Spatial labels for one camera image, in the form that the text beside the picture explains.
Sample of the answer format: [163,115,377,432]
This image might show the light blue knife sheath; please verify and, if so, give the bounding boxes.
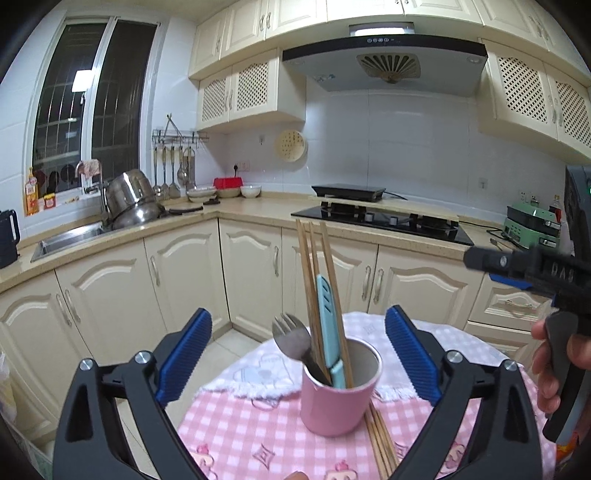
[315,274,346,389]

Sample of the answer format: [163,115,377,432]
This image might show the white bowl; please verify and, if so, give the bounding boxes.
[240,185,262,199]

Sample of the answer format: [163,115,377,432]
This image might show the pink checkered tablecloth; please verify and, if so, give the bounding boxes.
[177,391,480,479]

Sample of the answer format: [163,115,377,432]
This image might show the right hand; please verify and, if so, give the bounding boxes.
[531,320,591,414]

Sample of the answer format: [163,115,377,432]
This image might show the pink utensil cup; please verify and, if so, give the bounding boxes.
[300,338,383,437]

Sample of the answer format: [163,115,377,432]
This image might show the orange bottle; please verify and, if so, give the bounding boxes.
[24,167,39,216]

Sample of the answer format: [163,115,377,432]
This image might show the round cream wall strainer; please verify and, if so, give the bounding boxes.
[274,129,308,163]

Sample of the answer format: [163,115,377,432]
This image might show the cream cabinets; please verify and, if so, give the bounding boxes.
[1,216,550,445]
[189,1,590,163]

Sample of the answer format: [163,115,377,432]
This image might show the black gas stove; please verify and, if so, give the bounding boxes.
[291,202,474,246]

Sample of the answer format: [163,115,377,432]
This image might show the hanging utensil rack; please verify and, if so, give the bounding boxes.
[151,113,209,200]

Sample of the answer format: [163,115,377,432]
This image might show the dark spork black handle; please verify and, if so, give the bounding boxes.
[271,313,331,385]

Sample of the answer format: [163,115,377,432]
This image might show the cream upper cabinets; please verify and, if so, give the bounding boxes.
[189,1,590,163]

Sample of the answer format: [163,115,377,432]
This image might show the green appliance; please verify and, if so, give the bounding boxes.
[503,202,561,250]

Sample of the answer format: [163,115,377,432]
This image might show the black electric kettle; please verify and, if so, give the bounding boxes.
[0,210,20,269]

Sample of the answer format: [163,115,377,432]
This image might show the stainless steel pots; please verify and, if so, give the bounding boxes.
[102,169,165,231]

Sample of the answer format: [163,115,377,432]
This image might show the black induction cooker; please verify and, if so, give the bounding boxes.
[311,183,386,203]

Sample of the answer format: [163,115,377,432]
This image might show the range hood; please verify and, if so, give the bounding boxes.
[283,33,488,97]

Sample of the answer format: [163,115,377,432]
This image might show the red box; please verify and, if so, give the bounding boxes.
[213,177,243,190]

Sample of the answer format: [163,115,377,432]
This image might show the steel sink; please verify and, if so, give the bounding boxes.
[31,222,111,263]

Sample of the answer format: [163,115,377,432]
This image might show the black air fryer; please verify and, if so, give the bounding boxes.
[564,166,591,262]

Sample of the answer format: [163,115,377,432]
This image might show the cream lower cabinets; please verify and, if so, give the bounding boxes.
[1,216,550,445]

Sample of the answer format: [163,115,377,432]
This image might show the window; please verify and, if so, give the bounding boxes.
[31,17,158,195]

